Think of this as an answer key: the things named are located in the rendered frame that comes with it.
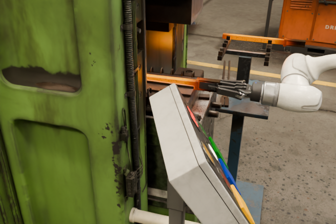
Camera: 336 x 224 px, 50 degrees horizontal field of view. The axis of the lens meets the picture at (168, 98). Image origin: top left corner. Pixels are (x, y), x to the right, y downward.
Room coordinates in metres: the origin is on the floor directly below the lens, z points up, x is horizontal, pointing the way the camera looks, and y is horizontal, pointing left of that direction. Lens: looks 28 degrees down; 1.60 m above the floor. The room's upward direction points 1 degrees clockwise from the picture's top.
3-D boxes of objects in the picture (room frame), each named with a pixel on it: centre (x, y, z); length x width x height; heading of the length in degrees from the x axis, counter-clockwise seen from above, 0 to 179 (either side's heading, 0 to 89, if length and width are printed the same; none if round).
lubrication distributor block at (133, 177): (0.92, 0.12, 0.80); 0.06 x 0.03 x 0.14; 164
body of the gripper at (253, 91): (1.22, -0.31, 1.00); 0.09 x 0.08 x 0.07; 74
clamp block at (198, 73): (1.44, -0.09, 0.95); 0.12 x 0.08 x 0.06; 74
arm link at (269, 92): (1.20, -0.38, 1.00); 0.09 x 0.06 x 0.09; 164
